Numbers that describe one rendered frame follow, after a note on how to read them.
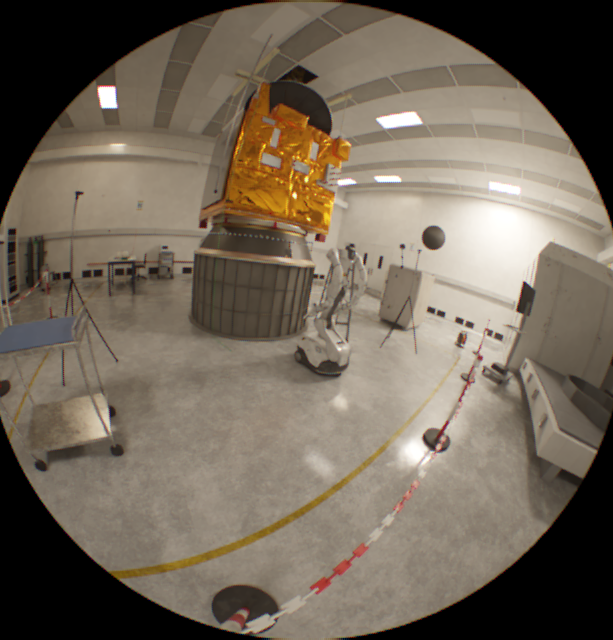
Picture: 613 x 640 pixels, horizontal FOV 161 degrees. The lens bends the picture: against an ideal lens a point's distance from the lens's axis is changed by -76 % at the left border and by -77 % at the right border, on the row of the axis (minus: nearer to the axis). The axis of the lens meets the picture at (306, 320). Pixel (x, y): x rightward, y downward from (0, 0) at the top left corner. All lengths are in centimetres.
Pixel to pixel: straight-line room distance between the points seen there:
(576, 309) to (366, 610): 604
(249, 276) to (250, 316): 58
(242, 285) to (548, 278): 621
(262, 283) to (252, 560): 294
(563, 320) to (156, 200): 1183
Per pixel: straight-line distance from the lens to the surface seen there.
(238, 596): 132
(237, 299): 313
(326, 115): 459
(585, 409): 386
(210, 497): 150
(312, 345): 253
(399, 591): 153
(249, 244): 313
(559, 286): 602
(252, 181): 321
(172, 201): 845
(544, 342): 596
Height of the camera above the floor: 135
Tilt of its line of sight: 17 degrees down
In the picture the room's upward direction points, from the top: 10 degrees clockwise
